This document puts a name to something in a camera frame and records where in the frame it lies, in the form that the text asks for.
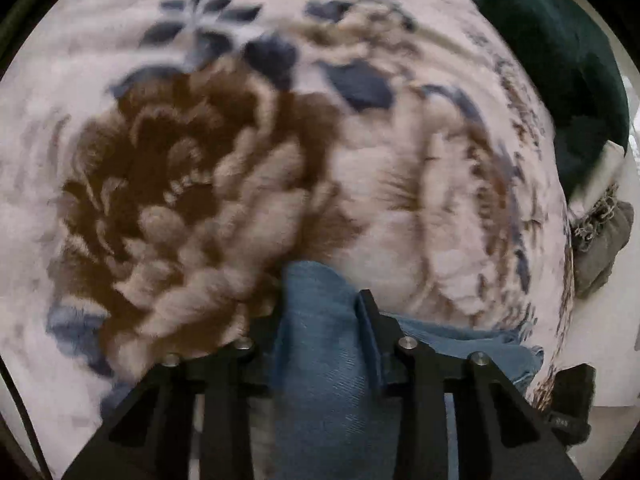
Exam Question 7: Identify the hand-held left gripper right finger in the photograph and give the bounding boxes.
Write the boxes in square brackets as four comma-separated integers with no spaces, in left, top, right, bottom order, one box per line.
[357,289,586,480]

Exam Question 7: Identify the white folded cloth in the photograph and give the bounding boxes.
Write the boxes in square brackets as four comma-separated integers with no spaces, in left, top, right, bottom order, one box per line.
[570,141,627,216]

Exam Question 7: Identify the white headboard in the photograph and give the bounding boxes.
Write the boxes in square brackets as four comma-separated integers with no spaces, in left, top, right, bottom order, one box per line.
[575,150,640,408]

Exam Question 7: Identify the blue denim pants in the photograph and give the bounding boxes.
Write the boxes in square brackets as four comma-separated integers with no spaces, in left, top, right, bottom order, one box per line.
[270,260,546,480]

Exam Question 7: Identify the patterned knit cloth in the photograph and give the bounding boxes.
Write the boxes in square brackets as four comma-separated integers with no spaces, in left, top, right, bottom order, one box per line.
[571,185,621,253]

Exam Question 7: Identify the floral quilt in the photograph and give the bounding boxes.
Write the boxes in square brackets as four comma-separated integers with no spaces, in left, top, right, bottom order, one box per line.
[0,0,577,480]

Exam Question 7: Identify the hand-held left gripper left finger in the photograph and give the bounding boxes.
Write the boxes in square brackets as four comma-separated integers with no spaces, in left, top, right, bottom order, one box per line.
[62,307,286,480]

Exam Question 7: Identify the grey folded sweater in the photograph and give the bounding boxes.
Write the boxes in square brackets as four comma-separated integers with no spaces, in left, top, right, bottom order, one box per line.
[572,202,636,300]

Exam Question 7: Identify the large dark green pillow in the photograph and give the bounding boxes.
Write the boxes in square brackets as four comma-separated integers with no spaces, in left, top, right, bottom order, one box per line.
[444,0,631,196]

